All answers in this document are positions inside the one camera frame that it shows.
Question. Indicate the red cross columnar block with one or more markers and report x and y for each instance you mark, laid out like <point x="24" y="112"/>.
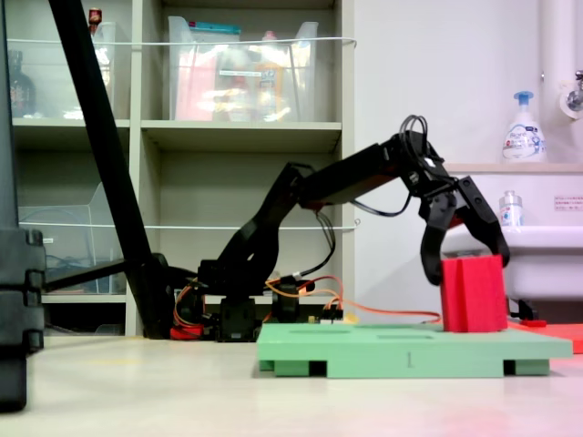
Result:
<point x="473" y="296"/>

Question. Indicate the green shape hole board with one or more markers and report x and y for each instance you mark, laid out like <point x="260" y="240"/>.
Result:
<point x="364" y="355"/>

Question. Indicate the orange flat block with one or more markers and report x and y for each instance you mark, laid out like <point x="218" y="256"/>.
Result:
<point x="565" y="334"/>

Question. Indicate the small clear bottle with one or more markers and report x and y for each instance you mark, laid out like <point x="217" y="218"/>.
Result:
<point x="510" y="211"/>

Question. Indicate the white sink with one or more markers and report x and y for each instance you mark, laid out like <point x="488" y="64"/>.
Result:
<point x="546" y="259"/>

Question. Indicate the white blue pump soap bottle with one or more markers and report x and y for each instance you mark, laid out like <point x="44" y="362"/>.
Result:
<point x="524" y="141"/>

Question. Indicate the red lettered sign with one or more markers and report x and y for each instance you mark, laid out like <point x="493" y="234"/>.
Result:
<point x="569" y="203"/>

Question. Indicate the circuit board with connectors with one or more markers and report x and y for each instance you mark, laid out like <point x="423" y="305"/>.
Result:
<point x="332" y="314"/>

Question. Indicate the metal faucet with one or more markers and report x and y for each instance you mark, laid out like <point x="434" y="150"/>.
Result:
<point x="575" y="98"/>

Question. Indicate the orange label bottle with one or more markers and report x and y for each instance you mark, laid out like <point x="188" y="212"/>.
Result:
<point x="271" y="82"/>

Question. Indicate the grey shelf unit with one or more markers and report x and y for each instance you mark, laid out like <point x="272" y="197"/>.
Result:
<point x="241" y="132"/>

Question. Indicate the clear plastic storage bin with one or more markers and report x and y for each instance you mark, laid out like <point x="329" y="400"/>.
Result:
<point x="59" y="246"/>
<point x="54" y="77"/>
<point x="237" y="91"/>

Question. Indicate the pink packet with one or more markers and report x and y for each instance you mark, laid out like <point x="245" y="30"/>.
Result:
<point x="193" y="91"/>

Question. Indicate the teal edged box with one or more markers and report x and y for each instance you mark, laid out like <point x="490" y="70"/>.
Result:
<point x="214" y="28"/>

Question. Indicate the thick black tripod leg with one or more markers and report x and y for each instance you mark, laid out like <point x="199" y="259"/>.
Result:
<point x="105" y="136"/>

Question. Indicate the thin black tripod leg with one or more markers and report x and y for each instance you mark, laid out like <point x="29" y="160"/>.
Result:
<point x="82" y="274"/>

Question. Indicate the red capped bottle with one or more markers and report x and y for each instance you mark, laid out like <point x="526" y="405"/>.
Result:
<point x="95" y="18"/>

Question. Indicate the black notched stack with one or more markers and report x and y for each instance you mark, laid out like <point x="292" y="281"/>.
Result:
<point x="18" y="296"/>

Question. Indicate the dark glass bottle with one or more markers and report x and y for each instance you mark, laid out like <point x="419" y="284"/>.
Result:
<point x="20" y="91"/>

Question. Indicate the beige wall ledge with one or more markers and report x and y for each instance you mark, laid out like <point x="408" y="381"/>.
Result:
<point x="501" y="167"/>

